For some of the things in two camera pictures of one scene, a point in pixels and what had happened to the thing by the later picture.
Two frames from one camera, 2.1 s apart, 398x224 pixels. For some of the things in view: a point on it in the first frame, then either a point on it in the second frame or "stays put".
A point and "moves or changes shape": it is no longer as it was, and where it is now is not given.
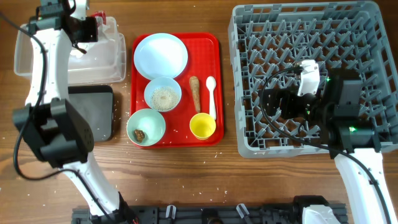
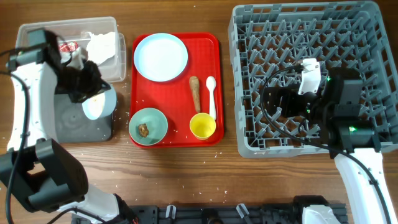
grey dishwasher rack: x=270 y=39 stays put
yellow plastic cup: x=202 y=126 stays put
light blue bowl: x=163 y=93 to x=100 y=104
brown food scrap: x=139 y=135 to x=143 y=131
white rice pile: x=164 y=98 to x=96 y=104
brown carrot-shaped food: x=194 y=87 stays put
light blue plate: x=160 y=55 stays put
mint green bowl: x=145 y=127 stays put
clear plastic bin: x=105 y=61 stays put
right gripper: x=289 y=96 stays put
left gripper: x=91 y=25 to x=98 y=84
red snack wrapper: x=100 y=17 moves or changes shape
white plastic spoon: x=211 y=84 stays put
